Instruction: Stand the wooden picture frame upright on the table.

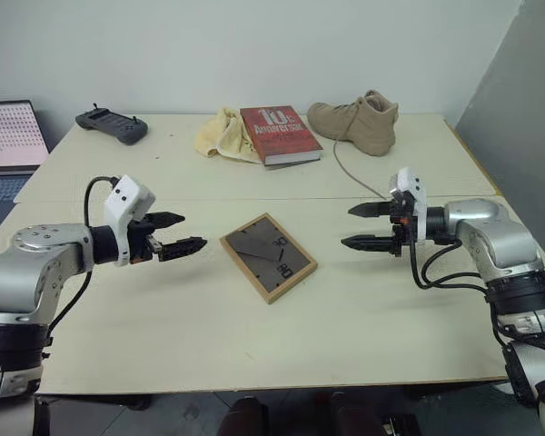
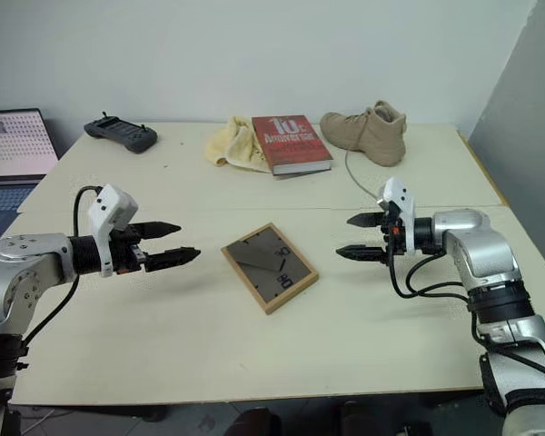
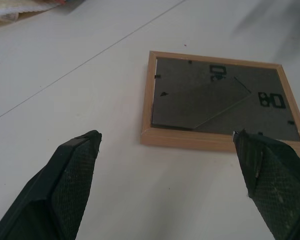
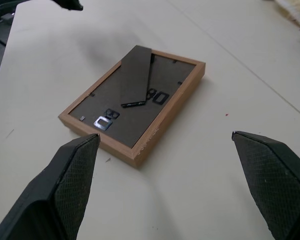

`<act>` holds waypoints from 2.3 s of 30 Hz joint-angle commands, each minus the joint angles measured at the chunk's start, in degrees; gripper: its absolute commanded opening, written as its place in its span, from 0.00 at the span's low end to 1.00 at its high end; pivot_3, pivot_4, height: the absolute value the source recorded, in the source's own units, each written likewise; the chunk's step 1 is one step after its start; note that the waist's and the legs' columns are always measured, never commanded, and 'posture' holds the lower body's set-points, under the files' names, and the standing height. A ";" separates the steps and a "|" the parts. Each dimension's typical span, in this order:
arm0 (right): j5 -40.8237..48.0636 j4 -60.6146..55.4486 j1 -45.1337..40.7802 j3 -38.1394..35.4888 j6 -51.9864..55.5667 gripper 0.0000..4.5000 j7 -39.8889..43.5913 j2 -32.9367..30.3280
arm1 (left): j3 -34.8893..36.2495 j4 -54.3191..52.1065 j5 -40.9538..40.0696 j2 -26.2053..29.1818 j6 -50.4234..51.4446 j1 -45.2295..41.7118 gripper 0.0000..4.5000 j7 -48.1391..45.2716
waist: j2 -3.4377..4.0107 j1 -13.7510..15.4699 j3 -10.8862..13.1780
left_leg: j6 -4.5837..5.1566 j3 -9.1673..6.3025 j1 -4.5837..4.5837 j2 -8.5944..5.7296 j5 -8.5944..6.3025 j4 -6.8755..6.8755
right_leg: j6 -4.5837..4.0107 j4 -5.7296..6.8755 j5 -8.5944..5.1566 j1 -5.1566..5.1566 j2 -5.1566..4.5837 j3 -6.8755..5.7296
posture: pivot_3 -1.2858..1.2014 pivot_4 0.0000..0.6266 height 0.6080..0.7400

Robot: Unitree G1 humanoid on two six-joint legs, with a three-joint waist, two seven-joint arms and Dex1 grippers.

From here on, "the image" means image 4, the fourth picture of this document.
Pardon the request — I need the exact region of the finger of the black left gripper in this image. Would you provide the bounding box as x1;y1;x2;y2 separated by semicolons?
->
52;0;84;12

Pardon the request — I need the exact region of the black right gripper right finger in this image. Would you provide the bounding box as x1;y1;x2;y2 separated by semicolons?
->
231;130;300;240

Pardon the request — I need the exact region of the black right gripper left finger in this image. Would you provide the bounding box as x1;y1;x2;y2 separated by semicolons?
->
0;133;101;240

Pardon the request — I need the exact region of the beige woven object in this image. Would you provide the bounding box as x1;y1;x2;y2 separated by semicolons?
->
274;0;300;27

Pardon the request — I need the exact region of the wooden picture frame back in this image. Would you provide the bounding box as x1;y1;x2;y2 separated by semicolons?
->
57;44;206;169

